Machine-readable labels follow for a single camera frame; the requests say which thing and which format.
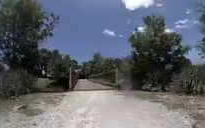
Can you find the large leafy tree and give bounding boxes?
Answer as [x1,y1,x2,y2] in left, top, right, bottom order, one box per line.
[0,0,61,75]

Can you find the tall dry grass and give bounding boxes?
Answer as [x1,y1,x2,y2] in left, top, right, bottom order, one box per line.
[0,68,40,98]

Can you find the red-brown gate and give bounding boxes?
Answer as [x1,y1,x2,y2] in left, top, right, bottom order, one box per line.
[71,68,80,90]

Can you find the pale gravel path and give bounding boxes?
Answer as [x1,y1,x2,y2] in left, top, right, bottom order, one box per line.
[0,78,198,128]

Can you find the row of trees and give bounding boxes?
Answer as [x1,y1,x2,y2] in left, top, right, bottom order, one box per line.
[36,48,132,82]

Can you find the broad dark green tree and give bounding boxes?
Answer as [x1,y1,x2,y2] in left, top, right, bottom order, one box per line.
[128,13,193,91]

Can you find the wooden rail gate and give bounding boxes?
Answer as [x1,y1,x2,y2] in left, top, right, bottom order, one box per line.
[86,67,120,90]

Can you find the wooden gate post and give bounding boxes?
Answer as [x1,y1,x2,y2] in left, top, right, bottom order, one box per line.
[68,66,73,92]

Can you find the dry grass verge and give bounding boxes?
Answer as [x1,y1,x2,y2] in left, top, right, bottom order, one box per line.
[0,77,68,128]
[122,89,205,128]

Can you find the spiky bushes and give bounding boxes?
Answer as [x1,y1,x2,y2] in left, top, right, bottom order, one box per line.
[141,64,205,96]

